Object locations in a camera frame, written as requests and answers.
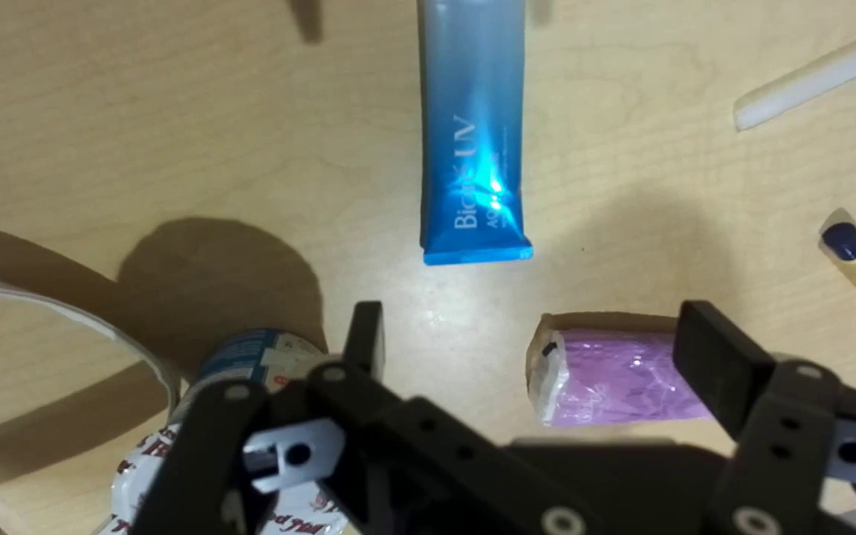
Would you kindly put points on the beige canvas tote bag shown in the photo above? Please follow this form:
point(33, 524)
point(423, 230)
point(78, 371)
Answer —
point(75, 395)

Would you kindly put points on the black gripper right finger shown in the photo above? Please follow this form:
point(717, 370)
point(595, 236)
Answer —
point(791, 425)

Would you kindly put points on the purple soap bar packet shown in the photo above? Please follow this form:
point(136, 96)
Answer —
point(594, 370)

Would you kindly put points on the clear pen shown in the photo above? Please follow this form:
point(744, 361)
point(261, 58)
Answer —
point(796, 87)

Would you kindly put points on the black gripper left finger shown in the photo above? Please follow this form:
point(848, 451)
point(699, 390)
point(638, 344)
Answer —
point(390, 463)

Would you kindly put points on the blue sunscreen tube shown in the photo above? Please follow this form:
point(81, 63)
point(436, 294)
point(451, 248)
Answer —
point(472, 58)

